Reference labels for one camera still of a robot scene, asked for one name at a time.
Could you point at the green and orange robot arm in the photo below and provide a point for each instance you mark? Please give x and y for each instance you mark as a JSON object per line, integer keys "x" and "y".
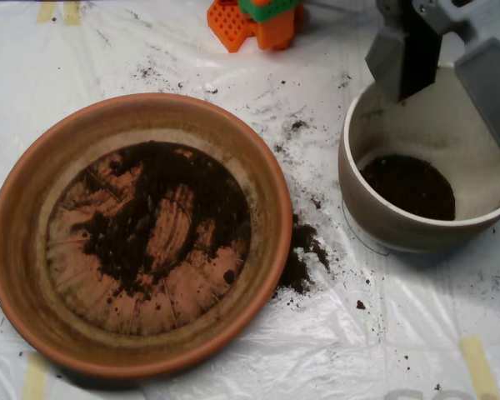
{"x": 275, "y": 33}

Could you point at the white plastic cover sheet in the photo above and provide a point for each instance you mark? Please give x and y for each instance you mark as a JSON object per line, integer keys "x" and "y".
{"x": 358, "y": 354}

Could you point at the beige masking tape strip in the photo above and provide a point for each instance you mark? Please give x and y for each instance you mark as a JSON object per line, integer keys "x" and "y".
{"x": 46, "y": 12}
{"x": 35, "y": 379}
{"x": 71, "y": 14}
{"x": 479, "y": 366}

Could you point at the dark soil pile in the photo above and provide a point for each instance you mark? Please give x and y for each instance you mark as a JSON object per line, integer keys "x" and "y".
{"x": 121, "y": 250}

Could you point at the spilled dark soil heap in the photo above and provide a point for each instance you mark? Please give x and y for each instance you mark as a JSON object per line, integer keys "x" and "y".
{"x": 298, "y": 266}

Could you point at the white ceramic pot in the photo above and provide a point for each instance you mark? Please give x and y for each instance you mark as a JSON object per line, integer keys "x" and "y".
{"x": 400, "y": 237}

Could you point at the terracotta clay saucer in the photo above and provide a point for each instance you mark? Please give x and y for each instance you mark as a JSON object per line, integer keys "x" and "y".
{"x": 25, "y": 250}

